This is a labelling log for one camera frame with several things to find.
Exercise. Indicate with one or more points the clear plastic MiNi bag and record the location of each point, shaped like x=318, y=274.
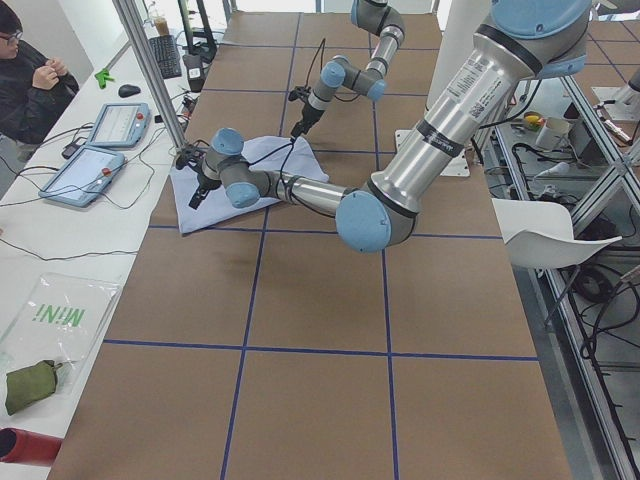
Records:
x=60, y=320

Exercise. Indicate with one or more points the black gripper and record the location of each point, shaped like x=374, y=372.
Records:
x=306, y=116
x=204, y=183

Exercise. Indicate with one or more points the black computer mouse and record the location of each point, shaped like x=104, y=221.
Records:
x=128, y=90

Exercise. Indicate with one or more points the black keyboard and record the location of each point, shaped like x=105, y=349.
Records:
x=166, y=55

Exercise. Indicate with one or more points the aluminium frame post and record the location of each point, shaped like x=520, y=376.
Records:
x=133, y=25

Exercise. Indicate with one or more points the lower blue teach pendant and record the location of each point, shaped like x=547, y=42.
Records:
x=84, y=177

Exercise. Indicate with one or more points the light blue striped shirt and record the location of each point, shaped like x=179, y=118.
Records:
x=217, y=206

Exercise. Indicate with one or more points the blue teach pendant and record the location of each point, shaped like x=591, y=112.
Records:
x=84, y=177
x=119, y=125

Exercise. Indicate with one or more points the white paper sheet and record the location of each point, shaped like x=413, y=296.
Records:
x=540, y=235

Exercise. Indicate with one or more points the red bottle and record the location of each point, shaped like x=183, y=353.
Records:
x=28, y=448

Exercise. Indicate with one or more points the seated person in black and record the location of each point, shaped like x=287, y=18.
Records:
x=35, y=89

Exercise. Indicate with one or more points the green folded cloth pouch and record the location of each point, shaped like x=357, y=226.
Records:
x=29, y=385

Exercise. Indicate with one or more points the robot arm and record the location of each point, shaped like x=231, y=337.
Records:
x=517, y=40
x=377, y=18

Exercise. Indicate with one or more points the green plastic clamp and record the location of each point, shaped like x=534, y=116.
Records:
x=103, y=77

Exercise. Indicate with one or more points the iced coffee cup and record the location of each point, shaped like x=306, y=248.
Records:
x=161, y=25

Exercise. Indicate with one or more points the upper blue teach pendant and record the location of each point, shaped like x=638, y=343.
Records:
x=119, y=125

